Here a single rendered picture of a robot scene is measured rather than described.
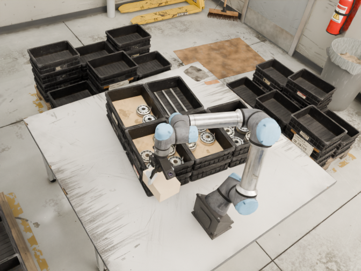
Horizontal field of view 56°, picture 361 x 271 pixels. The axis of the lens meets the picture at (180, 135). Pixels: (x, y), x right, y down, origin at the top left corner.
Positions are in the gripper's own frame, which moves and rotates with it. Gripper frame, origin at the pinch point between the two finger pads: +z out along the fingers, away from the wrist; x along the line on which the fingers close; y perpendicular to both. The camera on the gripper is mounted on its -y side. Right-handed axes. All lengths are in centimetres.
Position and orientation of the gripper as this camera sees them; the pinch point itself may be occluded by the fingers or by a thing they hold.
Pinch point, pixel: (161, 179)
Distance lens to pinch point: 174.8
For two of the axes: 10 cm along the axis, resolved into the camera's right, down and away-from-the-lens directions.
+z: -1.1, 6.9, 7.2
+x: -8.1, 3.6, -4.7
